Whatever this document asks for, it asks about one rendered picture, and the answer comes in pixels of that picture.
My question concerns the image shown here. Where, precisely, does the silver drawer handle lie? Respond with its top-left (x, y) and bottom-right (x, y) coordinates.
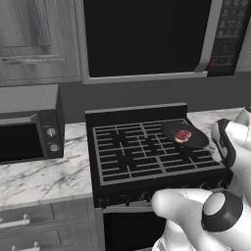
top-left (10, 241), bottom-right (41, 251)
top-left (0, 214), bottom-right (31, 229)

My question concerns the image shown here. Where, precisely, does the red steak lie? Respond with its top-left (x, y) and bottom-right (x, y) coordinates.
top-left (174, 129), bottom-right (193, 144)

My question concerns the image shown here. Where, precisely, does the silver microwave oven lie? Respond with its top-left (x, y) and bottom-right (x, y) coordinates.
top-left (75, 0), bottom-right (251, 85)

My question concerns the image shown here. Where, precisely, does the black gas stove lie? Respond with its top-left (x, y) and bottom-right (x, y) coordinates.
top-left (84, 102), bottom-right (234, 209)

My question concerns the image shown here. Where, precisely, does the black oven door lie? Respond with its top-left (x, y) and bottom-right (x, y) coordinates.
top-left (94, 205), bottom-right (168, 251)

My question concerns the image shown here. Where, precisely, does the grey drawer front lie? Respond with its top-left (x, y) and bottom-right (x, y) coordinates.
top-left (0, 200), bottom-right (90, 230)
top-left (0, 224), bottom-right (93, 251)

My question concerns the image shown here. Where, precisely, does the grey wall cupboard door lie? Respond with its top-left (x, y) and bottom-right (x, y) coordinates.
top-left (0, 0), bottom-right (82, 87)

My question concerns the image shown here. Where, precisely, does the black frying pan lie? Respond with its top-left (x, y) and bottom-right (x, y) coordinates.
top-left (161, 121), bottom-right (210, 150)

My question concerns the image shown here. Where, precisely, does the black toaster oven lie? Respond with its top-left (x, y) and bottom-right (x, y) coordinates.
top-left (0, 83), bottom-right (66, 166)

